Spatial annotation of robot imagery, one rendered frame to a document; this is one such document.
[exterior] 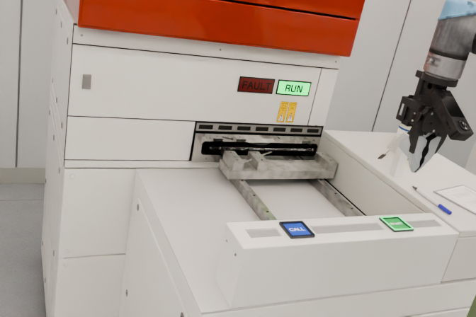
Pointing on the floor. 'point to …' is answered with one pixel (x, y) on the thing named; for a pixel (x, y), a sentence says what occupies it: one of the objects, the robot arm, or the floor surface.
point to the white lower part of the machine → (83, 233)
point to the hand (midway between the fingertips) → (417, 168)
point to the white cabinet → (168, 274)
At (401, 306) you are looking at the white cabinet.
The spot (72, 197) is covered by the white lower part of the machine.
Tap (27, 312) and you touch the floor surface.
